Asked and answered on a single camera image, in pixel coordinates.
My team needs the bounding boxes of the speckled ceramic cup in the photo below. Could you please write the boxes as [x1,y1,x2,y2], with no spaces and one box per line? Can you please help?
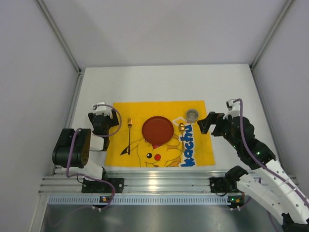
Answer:
[185,109,199,123]

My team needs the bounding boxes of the rose gold fork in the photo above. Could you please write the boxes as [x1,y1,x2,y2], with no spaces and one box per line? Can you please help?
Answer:
[127,117,133,155]

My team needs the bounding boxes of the gold spoon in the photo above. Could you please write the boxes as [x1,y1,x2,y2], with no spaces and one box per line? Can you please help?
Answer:
[178,123,185,152]

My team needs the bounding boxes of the yellow Pikachu cloth placemat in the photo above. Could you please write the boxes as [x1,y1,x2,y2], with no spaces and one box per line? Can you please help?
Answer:
[105,101,215,168]

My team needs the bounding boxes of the red round plastic plate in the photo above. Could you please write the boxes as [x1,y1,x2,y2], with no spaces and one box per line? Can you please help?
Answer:
[141,116,174,145]

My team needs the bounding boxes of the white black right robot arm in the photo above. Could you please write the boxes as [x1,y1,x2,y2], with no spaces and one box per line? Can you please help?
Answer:
[197,99,309,232]

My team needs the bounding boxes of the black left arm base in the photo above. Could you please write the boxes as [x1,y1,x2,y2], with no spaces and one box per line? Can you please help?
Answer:
[81,178,124,193]

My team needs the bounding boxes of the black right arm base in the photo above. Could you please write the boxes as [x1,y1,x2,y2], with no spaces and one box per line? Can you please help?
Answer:
[209,177,239,193]

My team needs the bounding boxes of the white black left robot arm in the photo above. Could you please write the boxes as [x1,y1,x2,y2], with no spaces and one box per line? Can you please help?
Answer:
[52,102,122,182]

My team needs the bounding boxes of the aluminium mounting rail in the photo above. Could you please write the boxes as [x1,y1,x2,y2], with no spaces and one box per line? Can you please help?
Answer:
[39,169,225,196]

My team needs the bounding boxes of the slotted grey cable duct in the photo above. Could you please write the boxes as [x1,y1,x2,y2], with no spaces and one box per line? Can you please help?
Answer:
[48,195,244,205]

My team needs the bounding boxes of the left aluminium frame post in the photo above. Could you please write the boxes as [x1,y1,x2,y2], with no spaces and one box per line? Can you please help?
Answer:
[35,0,82,74]

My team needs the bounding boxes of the aluminium frame post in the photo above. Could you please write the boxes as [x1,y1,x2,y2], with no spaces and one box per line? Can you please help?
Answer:
[249,0,295,71]
[35,0,82,74]

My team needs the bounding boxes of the right aluminium frame post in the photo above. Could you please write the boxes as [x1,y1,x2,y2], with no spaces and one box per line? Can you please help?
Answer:
[249,0,295,71]

